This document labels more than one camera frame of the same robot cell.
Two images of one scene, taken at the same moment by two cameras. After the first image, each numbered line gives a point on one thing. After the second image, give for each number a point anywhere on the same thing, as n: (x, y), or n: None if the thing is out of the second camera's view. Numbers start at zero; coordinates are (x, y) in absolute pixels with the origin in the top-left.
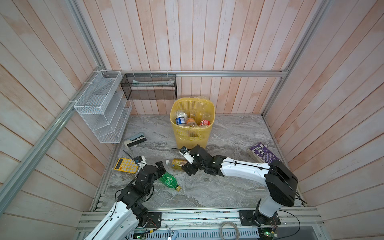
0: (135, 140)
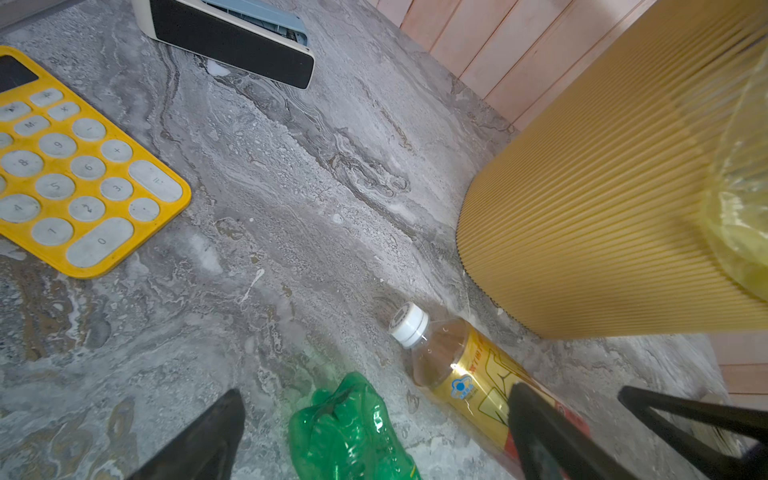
0: (253, 36)
